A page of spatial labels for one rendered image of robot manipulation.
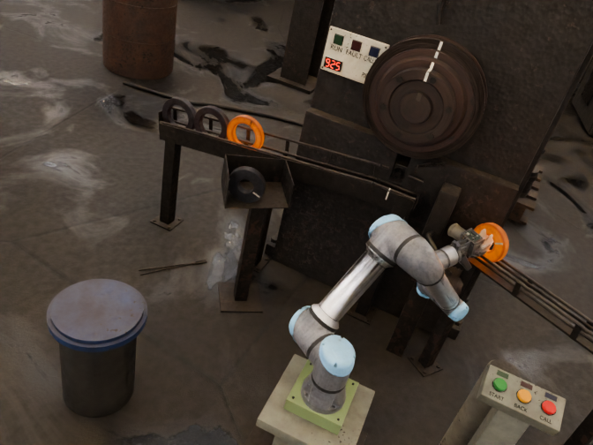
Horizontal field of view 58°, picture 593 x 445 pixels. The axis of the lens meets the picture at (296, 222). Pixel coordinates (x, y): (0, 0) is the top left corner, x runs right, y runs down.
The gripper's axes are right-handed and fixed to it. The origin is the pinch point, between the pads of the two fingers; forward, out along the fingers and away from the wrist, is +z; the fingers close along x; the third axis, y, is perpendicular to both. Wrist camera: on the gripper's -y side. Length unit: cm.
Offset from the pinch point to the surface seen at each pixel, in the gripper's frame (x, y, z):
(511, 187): 12.7, 7.8, 21.2
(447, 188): 27.3, 5.7, 1.1
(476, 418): -42, -33, -39
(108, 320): 33, 4, -139
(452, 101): 29, 47, -4
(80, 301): 45, 6, -145
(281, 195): 64, 1, -57
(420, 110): 36, 42, -12
